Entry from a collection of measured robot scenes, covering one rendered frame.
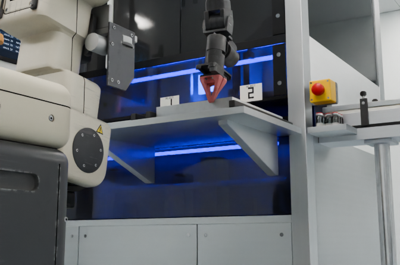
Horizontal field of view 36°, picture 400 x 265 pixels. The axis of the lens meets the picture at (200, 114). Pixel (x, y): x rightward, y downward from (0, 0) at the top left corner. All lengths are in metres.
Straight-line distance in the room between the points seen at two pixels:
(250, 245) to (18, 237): 1.14
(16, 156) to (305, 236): 1.15
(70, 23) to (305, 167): 0.91
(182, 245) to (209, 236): 0.11
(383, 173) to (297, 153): 0.28
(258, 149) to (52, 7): 0.80
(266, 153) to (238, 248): 0.34
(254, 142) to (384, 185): 0.45
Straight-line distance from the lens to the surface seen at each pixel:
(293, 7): 2.14
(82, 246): 2.49
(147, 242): 2.29
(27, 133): 1.09
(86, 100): 1.44
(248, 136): 1.86
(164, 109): 1.83
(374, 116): 2.06
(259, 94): 2.10
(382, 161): 2.07
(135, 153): 2.20
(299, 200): 2.00
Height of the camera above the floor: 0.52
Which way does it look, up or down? 12 degrees up
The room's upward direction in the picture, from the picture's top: straight up
